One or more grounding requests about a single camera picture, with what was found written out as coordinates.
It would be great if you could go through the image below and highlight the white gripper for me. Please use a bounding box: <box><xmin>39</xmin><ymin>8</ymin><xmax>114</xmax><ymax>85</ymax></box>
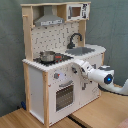
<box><xmin>74</xmin><ymin>59</ymin><xmax>93</xmax><ymax>78</ymax></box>

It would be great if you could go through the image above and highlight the small silver pot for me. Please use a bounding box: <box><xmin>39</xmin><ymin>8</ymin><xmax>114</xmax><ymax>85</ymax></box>
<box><xmin>40</xmin><ymin>51</ymin><xmax>55</xmax><ymax>62</ymax></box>

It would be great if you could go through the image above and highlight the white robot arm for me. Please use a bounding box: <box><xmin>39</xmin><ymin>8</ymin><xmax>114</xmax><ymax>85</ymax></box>
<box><xmin>74</xmin><ymin>59</ymin><xmax>128</xmax><ymax>96</ymax></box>

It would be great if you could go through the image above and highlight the white wooden toy kitchen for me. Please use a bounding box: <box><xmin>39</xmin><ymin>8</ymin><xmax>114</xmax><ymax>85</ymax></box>
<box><xmin>22</xmin><ymin>2</ymin><xmax>105</xmax><ymax>127</ymax></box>

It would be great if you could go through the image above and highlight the right red stove knob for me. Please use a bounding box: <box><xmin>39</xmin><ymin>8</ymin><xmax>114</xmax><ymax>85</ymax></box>
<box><xmin>71</xmin><ymin>66</ymin><xmax>78</xmax><ymax>74</ymax></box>

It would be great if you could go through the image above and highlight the red stove knob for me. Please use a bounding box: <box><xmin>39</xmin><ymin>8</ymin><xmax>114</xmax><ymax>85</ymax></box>
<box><xmin>54</xmin><ymin>73</ymin><xmax>60</xmax><ymax>79</ymax></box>
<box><xmin>71</xmin><ymin>66</ymin><xmax>78</xmax><ymax>74</ymax></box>

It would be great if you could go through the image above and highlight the grey sink basin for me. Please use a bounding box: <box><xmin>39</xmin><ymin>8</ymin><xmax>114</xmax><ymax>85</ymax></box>
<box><xmin>66</xmin><ymin>47</ymin><xmax>94</xmax><ymax>56</ymax></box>

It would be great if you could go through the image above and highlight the black curved faucet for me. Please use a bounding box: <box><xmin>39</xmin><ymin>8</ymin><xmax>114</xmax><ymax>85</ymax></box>
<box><xmin>67</xmin><ymin>33</ymin><xmax>83</xmax><ymax>49</ymax></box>

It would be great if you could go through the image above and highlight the black stovetop with red burners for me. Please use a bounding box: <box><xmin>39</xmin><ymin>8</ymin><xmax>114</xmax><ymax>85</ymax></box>
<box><xmin>34</xmin><ymin>52</ymin><xmax>71</xmax><ymax>66</ymax></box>

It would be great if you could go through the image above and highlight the left red stove knob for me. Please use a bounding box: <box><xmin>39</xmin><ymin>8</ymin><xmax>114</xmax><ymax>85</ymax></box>
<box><xmin>54</xmin><ymin>73</ymin><xmax>60</xmax><ymax>79</ymax></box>

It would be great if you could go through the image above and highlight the oven door with window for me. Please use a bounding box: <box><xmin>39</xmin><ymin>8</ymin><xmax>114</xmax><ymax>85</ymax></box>
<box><xmin>56</xmin><ymin>80</ymin><xmax>74</xmax><ymax>111</ymax></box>

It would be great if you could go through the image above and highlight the grey range hood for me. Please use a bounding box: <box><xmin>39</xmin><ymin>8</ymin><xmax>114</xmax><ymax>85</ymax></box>
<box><xmin>35</xmin><ymin>5</ymin><xmax>64</xmax><ymax>27</ymax></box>

